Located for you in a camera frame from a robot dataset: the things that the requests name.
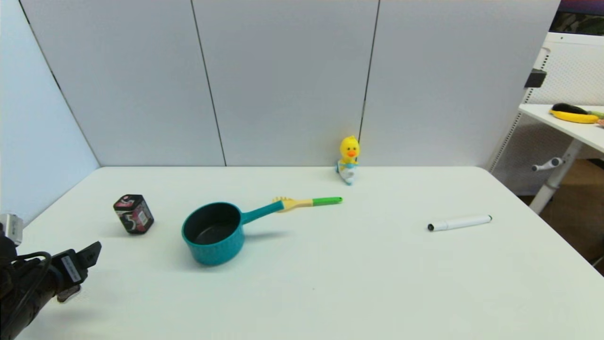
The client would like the grey table crank handle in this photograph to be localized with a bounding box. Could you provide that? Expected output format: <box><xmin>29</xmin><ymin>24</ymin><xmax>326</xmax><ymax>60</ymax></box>
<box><xmin>531</xmin><ymin>158</ymin><xmax>564</xmax><ymax>172</ymax></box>

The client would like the white perforated panel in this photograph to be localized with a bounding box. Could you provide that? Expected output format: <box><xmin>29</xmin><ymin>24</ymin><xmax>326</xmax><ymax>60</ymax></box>
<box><xmin>488</xmin><ymin>32</ymin><xmax>604</xmax><ymax>196</ymax></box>

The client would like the grey coffee capsule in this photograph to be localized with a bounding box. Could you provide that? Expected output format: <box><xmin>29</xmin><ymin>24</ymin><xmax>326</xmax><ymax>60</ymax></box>
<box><xmin>57</xmin><ymin>285</ymin><xmax>81</xmax><ymax>303</ymax></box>

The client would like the black partition clamp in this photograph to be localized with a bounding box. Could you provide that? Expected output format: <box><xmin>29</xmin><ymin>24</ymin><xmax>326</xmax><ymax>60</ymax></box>
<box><xmin>524</xmin><ymin>69</ymin><xmax>547</xmax><ymax>89</ymax></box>

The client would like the black oval object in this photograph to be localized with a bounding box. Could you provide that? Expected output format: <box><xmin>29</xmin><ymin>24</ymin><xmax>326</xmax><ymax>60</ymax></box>
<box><xmin>551</xmin><ymin>103</ymin><xmax>588</xmax><ymax>115</ymax></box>

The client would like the black box with red print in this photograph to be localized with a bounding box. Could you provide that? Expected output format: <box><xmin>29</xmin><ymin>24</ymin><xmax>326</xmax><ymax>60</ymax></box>
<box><xmin>113</xmin><ymin>194</ymin><xmax>155</xmax><ymax>235</ymax></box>

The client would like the white marker pen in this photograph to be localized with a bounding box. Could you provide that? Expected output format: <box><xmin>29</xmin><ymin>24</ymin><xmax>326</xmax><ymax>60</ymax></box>
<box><xmin>427</xmin><ymin>215</ymin><xmax>493</xmax><ymax>232</ymax></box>

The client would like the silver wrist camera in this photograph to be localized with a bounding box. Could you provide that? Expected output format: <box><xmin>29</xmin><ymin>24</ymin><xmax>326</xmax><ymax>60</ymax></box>
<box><xmin>0</xmin><ymin>213</ymin><xmax>24</xmax><ymax>246</ymax></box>

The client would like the teal saucepan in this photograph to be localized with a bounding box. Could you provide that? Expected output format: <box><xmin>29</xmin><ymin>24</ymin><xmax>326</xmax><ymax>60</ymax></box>
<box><xmin>182</xmin><ymin>200</ymin><xmax>285</xmax><ymax>266</ymax></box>

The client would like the white side table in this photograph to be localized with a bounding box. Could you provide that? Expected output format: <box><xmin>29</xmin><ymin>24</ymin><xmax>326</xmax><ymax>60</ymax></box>
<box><xmin>518</xmin><ymin>104</ymin><xmax>604</xmax><ymax>215</ymax></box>

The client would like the yellow duck toy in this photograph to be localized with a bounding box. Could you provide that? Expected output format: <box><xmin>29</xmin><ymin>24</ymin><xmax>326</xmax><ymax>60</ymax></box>
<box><xmin>336</xmin><ymin>136</ymin><xmax>361</xmax><ymax>186</ymax></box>

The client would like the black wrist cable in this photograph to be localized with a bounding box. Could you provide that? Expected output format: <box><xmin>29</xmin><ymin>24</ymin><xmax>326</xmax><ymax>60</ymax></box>
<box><xmin>12</xmin><ymin>252</ymin><xmax>52</xmax><ymax>274</ymax></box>

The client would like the yellow banana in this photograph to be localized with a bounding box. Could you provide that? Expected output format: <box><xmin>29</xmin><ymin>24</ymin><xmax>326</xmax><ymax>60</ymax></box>
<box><xmin>548</xmin><ymin>110</ymin><xmax>600</xmax><ymax>125</ymax></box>

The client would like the yellow toy fork green handle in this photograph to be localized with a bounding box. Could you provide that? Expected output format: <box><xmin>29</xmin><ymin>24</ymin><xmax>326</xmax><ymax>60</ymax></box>
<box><xmin>272</xmin><ymin>196</ymin><xmax>343</xmax><ymax>213</ymax></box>

